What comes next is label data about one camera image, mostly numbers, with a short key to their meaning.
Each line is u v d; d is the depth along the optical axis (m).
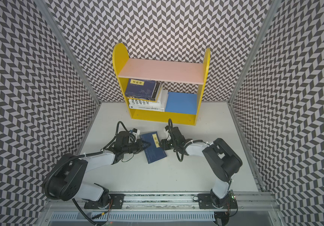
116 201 0.73
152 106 0.93
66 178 0.43
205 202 0.72
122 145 0.70
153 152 0.86
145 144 0.84
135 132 0.84
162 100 0.93
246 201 0.75
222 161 0.47
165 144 0.81
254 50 0.83
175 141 0.72
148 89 0.89
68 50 0.88
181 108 0.95
